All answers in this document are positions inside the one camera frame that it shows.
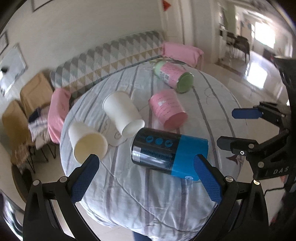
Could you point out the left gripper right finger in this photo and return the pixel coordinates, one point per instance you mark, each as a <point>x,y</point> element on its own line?
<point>241,211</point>

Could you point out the red door decoration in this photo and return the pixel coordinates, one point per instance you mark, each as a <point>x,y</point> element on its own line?
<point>166,5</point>

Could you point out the tan folding chair far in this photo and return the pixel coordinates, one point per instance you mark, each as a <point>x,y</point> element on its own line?
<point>16,127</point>

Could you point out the diamond patterned sofa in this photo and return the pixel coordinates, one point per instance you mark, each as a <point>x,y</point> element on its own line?
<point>82,72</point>

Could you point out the white striped table cloth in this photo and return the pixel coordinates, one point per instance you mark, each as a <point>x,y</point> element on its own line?
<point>158,205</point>

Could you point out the tan folding chair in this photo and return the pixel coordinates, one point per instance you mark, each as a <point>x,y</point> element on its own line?
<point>35,94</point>
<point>16,127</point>

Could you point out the black and blue can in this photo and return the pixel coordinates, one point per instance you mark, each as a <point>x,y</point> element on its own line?
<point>170,153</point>

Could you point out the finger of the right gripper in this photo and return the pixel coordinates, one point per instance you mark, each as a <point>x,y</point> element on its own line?
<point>235,145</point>
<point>246,113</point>

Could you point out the pink paper wrapped cup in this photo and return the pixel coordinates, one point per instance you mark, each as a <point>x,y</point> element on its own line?
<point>167,108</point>

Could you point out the black framed wall picture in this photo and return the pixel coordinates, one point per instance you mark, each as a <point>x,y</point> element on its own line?
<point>37,4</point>

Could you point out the pink armrest cover right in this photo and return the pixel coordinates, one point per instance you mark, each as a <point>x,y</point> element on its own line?
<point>192,56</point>

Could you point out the green and pink glass jar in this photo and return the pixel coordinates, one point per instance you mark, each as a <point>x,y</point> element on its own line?
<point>173,75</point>

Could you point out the dark dining chairs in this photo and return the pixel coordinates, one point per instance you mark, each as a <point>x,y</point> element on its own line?
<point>238,43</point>

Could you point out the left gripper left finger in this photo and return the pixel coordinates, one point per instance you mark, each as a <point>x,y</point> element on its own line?
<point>40,221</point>

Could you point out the white door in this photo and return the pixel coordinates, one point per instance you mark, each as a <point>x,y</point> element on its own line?
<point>172,22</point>

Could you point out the cream paper cup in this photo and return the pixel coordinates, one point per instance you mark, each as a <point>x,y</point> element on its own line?
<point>86,141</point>

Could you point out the white paper cup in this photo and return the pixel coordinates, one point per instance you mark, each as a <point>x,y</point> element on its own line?
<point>123,113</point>

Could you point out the wall whiteboard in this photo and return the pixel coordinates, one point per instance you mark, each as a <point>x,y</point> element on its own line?
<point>13,66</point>

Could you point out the pink armrest cover left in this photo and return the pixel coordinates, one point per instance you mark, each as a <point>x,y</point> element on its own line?
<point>58,110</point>

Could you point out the tan folding chair near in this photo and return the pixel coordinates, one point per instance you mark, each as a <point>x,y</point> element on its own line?
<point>35,94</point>

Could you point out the pink armrest cover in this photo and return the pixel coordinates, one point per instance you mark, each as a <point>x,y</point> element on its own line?
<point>192,56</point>
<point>58,110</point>

